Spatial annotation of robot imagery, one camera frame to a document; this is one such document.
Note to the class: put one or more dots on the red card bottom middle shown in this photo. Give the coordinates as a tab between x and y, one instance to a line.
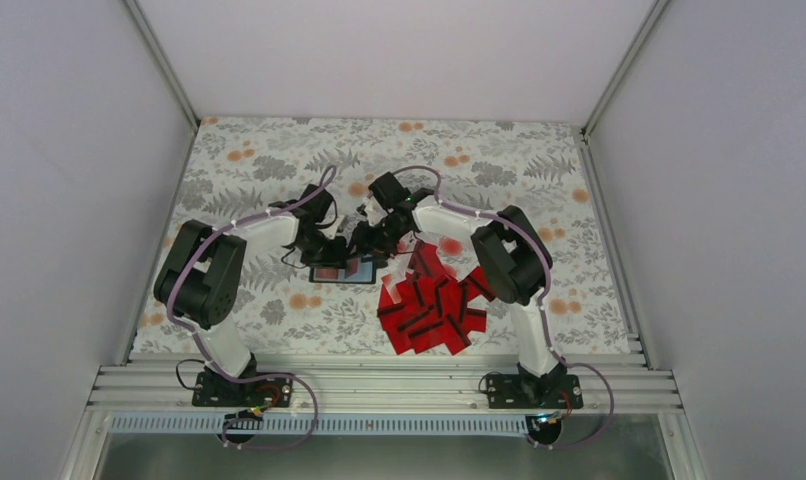
458	327

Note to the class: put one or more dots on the white red-dot card right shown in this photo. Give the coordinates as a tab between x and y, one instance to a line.
450	247

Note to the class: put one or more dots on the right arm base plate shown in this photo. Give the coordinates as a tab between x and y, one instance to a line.
512	392

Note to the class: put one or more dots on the aluminium rail frame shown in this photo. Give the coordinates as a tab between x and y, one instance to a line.
374	394

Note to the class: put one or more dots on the red card centre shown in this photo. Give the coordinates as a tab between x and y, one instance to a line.
424	260

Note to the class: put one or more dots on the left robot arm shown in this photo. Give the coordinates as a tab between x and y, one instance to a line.
199	279

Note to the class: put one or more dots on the red card right edge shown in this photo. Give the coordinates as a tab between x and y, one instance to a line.
475	285

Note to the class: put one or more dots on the black card holder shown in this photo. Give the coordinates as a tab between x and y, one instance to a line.
367	275

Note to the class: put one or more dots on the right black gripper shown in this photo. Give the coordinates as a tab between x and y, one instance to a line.
366	245

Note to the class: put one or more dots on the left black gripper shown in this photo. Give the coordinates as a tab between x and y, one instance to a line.
334	258

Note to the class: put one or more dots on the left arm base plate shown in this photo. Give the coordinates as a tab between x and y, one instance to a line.
213	390

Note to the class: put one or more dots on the red card bottom left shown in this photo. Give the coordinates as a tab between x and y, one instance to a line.
395	325

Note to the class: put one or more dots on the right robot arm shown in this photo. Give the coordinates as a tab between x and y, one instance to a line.
515	263

